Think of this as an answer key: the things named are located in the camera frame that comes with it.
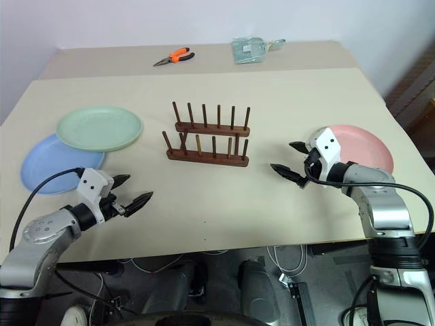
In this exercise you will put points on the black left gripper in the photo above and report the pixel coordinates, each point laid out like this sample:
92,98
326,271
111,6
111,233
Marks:
110,204

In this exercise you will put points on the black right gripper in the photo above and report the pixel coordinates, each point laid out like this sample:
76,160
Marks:
315,164

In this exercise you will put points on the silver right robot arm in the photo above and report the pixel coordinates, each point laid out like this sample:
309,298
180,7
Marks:
384,203

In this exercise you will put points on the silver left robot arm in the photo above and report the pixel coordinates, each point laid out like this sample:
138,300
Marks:
37,251

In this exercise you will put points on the wooden dish rack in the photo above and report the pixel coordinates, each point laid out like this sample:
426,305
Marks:
207,159

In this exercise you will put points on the green plate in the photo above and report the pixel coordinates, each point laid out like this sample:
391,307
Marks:
98,127

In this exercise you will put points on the red plate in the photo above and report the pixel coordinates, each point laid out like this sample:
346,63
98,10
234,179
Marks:
367,149

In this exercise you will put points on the blue plate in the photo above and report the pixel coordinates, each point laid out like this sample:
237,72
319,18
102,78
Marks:
47,166

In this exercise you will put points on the dark grey rounded shape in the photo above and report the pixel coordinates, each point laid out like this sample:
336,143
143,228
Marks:
260,288
173,288

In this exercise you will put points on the green cloth in plastic bag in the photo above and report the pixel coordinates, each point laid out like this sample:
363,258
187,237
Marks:
249,51

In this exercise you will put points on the white round wheel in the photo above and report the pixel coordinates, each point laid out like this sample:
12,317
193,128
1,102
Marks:
74,317

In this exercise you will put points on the dark brown wooden furniture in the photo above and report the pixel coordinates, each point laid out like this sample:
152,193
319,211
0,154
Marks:
418,91

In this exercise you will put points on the dark round base shape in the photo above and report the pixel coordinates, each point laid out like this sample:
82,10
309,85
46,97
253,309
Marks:
190,320

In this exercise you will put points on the black metal bar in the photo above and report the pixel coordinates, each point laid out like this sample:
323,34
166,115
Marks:
300,302

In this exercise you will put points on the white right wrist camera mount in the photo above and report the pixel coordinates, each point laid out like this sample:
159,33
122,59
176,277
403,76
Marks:
328,146

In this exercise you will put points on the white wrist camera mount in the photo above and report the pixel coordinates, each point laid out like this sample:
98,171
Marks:
90,183
328,146

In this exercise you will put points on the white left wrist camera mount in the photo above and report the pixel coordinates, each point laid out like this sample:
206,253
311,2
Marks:
90,183

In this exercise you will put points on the black table frame beam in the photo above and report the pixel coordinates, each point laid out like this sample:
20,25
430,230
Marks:
340,248

